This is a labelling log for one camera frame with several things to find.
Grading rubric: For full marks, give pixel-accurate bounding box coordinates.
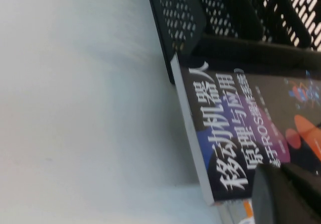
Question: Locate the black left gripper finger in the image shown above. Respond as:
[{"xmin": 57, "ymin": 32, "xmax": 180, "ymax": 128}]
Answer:
[{"xmin": 250, "ymin": 162, "xmax": 321, "ymax": 224}]

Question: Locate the black perforated book stand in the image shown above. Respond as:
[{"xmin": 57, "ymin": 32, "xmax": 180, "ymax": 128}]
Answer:
[{"xmin": 144, "ymin": 0, "xmax": 321, "ymax": 85}]

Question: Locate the white orange ROS2 book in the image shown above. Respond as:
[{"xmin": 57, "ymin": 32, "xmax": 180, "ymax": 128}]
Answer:
[{"xmin": 216, "ymin": 198, "xmax": 255, "ymax": 224}]

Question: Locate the black cover robot book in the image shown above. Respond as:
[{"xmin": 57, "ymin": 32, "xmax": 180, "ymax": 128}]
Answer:
[{"xmin": 170, "ymin": 53, "xmax": 321, "ymax": 206}]

